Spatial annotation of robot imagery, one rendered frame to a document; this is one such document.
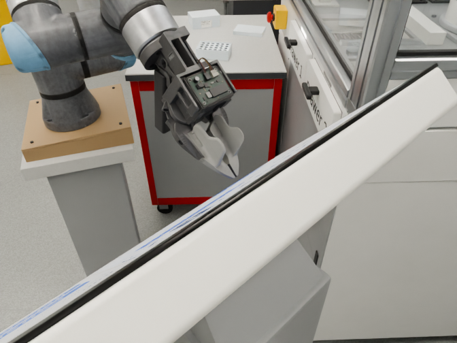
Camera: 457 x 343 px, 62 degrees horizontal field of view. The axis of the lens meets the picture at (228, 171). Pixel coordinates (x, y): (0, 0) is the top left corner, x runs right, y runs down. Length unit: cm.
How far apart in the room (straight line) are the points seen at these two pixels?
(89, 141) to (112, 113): 12
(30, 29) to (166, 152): 105
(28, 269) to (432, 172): 158
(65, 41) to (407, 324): 131
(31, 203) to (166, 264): 197
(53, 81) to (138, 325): 88
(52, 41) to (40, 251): 139
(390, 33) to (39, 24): 56
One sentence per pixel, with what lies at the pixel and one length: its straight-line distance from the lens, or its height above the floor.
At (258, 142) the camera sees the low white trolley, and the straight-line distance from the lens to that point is 160.
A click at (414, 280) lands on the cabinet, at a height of 41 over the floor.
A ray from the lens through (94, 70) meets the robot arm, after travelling 106.
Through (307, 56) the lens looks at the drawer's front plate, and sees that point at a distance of 116.
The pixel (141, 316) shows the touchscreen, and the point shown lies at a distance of 22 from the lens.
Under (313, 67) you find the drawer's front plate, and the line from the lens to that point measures 108.
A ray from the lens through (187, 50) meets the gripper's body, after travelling 53.
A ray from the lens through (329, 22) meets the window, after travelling 108.
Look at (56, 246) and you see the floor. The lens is 193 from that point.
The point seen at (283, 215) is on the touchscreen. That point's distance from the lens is 27.
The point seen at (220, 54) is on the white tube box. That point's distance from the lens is 150.
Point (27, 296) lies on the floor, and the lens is 181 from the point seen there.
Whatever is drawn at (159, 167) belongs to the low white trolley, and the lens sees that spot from 169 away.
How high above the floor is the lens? 137
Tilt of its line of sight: 40 degrees down
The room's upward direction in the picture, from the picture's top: straight up
